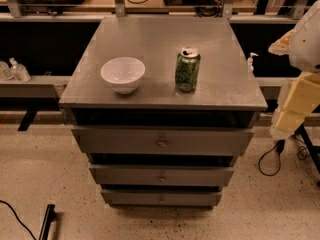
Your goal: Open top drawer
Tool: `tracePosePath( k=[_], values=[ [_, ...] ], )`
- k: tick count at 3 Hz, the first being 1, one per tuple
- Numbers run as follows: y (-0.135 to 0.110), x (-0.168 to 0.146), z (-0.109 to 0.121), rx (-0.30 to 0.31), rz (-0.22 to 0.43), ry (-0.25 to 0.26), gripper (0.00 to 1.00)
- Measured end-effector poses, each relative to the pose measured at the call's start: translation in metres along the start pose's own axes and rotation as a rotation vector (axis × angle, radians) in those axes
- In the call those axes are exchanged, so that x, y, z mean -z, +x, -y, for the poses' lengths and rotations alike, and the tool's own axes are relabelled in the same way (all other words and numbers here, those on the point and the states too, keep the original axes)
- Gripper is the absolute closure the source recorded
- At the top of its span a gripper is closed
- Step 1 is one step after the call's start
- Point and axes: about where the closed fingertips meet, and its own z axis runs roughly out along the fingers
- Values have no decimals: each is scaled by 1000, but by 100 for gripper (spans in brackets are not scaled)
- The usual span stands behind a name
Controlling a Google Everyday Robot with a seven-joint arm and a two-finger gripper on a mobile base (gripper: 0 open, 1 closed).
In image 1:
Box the white pump bottle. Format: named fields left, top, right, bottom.
left=247, top=52, right=259, bottom=72

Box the grey drawer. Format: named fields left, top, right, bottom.
left=101, top=190, right=222, bottom=207
left=89, top=165, right=233, bottom=187
left=72, top=126, right=253, bottom=156

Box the white ceramic bowl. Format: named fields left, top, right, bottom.
left=100, top=57, right=145, bottom=94

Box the grey middle drawer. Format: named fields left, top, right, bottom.
left=89, top=165, right=233, bottom=187

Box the grey drawer cabinet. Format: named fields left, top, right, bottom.
left=60, top=15, right=267, bottom=194

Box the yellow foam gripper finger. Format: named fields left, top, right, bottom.
left=268, top=30, right=294, bottom=56
left=270, top=72, right=320, bottom=140

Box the black metal stand leg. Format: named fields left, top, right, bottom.
left=38, top=204, right=57, bottom=240

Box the black floor cable left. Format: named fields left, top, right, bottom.
left=0, top=199, right=38, bottom=240

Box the clear plastic container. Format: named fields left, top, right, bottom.
left=0, top=61, right=13, bottom=80

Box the clear plastic bottle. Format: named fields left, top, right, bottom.
left=9, top=57, right=31, bottom=82

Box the grey top drawer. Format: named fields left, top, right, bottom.
left=72, top=126, right=253, bottom=156

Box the grey bottom drawer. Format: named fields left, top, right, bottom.
left=101, top=190, right=222, bottom=207

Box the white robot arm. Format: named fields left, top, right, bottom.
left=268, top=0, right=320, bottom=140

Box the green soda can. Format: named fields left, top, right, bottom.
left=175, top=47, right=201, bottom=92

